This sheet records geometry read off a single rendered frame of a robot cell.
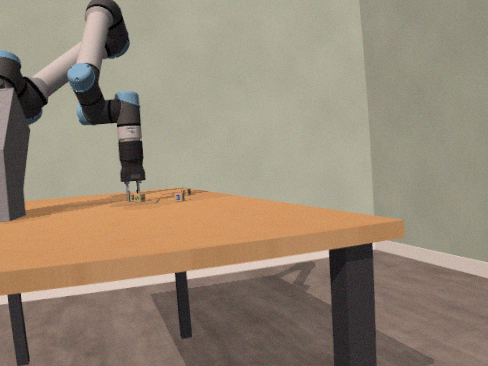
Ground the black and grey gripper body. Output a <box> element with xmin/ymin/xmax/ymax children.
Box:
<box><xmin>117</xmin><ymin>126</ymin><xmax>145</xmax><ymax>182</ymax></box>

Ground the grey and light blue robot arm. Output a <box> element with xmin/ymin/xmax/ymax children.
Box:
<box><xmin>0</xmin><ymin>0</ymin><xmax>141</xmax><ymax>127</ymax></box>

